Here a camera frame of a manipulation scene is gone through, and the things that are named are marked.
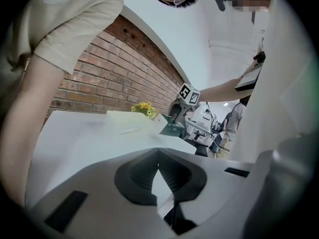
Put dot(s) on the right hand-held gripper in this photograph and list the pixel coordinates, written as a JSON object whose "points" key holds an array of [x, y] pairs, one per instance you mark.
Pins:
{"points": [[190, 94]]}

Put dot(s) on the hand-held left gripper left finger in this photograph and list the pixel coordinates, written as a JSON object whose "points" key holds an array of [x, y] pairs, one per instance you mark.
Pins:
{"points": [[99, 195]]}

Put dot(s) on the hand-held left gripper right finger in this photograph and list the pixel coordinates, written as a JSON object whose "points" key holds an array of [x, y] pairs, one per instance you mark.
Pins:
{"points": [[214, 195]]}

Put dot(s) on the green box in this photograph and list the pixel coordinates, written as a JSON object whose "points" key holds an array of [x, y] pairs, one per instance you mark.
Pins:
{"points": [[172, 129]]}

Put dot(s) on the person's right forearm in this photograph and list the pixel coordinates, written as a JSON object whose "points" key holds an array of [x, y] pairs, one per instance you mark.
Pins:
{"points": [[219, 91]]}

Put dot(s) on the sunflowers in white pot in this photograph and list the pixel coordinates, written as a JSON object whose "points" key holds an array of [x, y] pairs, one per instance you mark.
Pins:
{"points": [[144, 107]]}

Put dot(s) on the black office chair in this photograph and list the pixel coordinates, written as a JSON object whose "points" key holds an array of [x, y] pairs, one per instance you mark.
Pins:
{"points": [[200, 143]]}

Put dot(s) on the white table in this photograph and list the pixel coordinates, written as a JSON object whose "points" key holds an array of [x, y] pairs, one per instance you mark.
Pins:
{"points": [[87, 143]]}

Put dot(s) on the black device with screen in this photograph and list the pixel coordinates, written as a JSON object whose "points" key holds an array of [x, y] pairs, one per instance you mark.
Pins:
{"points": [[249, 78]]}

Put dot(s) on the person's white shirt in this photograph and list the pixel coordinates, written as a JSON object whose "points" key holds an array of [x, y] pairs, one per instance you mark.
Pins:
{"points": [[281, 83]]}

